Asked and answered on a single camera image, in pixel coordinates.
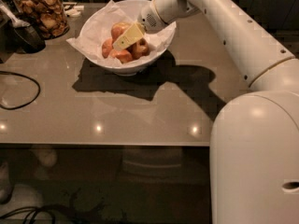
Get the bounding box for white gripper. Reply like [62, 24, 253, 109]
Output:
[113, 1, 166, 50]

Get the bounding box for red apple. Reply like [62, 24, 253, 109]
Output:
[127, 38, 150, 60]
[102, 38, 114, 58]
[109, 49, 133, 63]
[111, 21, 131, 42]

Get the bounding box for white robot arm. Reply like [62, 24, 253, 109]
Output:
[137, 0, 299, 224]

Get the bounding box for white paper bowl liner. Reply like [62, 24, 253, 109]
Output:
[65, 0, 177, 68]

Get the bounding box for small white packets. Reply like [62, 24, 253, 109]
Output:
[64, 4, 84, 18]

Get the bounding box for glass jar of chips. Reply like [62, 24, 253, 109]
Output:
[13, 0, 69, 39]

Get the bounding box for black coffee machine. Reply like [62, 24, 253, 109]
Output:
[0, 0, 46, 54]

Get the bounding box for black cable loop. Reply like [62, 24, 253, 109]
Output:
[0, 71, 42, 111]

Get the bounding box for black floor cables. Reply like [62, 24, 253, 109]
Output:
[0, 205, 57, 224]

